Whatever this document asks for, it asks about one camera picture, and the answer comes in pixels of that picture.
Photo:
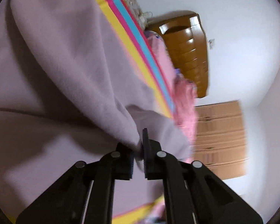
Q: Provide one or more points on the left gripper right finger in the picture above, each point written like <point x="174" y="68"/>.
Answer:
<point x="192" y="192"/>

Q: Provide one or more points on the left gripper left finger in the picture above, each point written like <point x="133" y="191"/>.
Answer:
<point x="84" y="193"/>

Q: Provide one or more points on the light brown wardrobe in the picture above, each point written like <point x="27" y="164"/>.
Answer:
<point x="221" y="141"/>

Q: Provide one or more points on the crumpled pink quilt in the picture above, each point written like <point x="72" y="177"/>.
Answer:
<point x="185" y="116"/>

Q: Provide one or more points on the striped multicolour blanket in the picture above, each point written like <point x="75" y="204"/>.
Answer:
<point x="135" y="39"/>

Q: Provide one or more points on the pink bed sheet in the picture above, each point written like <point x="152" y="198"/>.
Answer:
<point x="159" y="49"/>

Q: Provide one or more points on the glossy brown wooden headboard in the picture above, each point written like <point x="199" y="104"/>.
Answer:
<point x="186" y="44"/>

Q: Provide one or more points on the floral covered nightstand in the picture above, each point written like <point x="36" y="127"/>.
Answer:
<point x="139" y="15"/>

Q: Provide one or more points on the wall power socket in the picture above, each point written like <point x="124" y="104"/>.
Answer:
<point x="211" y="43"/>

